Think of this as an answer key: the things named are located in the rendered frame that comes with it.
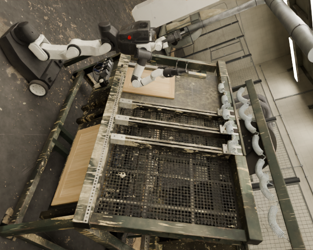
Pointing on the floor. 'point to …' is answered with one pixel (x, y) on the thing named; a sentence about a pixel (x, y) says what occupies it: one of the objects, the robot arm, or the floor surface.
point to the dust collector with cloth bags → (197, 20)
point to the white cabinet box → (166, 10)
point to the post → (75, 60)
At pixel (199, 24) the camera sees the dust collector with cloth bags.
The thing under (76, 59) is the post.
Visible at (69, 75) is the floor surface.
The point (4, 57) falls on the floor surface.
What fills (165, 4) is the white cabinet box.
